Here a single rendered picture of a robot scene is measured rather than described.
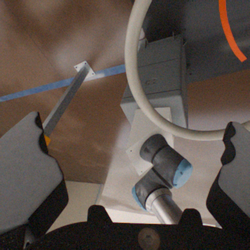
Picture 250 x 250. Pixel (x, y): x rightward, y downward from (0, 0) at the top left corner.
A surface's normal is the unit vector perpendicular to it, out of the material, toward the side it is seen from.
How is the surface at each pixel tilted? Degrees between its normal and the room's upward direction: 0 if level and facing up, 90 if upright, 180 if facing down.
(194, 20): 0
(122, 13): 0
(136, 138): 90
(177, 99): 0
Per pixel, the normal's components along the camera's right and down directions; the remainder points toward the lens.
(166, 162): -0.51, -0.49
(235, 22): -0.22, 0.76
